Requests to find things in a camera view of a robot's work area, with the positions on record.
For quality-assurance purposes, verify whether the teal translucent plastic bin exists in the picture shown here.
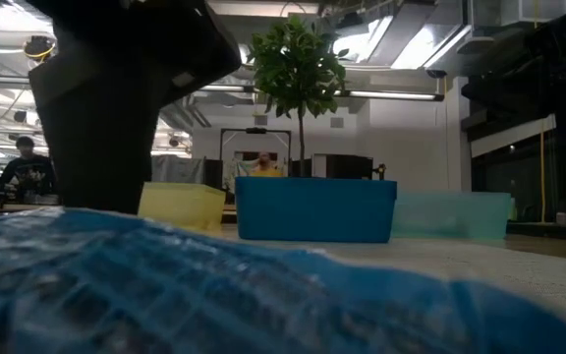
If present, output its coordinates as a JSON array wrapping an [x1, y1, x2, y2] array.
[[391, 191, 512, 241]]

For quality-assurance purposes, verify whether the yellow extension cable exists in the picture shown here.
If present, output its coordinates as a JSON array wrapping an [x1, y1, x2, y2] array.
[[538, 120, 547, 223]]

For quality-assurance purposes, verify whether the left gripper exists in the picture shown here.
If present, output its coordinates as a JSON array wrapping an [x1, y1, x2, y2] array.
[[27, 0, 243, 216]]

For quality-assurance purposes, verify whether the blue plastic bin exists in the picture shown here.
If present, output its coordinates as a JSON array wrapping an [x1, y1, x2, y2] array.
[[235, 176, 398, 245]]

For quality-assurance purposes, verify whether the black frame rig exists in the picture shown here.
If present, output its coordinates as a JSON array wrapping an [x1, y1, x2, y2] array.
[[218, 126, 294, 177]]

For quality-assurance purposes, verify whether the person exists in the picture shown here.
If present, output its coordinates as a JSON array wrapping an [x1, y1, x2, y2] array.
[[0, 136, 59, 201], [249, 150, 285, 179]]

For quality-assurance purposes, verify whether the grey covered equipment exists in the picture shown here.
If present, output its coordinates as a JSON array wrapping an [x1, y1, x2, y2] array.
[[150, 154, 206, 186]]

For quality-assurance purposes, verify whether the potted green plant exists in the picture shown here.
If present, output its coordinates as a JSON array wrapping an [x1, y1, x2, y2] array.
[[246, 14, 351, 179]]

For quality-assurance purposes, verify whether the bright blue granola bar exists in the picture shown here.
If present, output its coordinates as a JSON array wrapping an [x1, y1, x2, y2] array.
[[0, 206, 566, 354]]

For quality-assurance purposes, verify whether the black cabinet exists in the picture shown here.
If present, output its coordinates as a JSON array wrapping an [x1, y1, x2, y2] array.
[[311, 152, 375, 181]]

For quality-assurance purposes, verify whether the long ceiling light strip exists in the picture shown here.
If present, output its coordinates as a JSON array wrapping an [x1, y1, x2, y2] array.
[[334, 88, 445, 102], [198, 84, 257, 94]]

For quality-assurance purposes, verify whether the grey woven mat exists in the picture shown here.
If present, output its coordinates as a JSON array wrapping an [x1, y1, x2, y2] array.
[[213, 238, 566, 340]]

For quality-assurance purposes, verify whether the yellow translucent plastic bin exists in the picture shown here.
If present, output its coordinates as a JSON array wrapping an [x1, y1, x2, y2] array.
[[138, 181, 227, 232]]

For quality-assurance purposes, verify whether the black yellow ceiling reel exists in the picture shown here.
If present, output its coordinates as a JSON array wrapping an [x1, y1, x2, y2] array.
[[22, 34, 58, 64]]

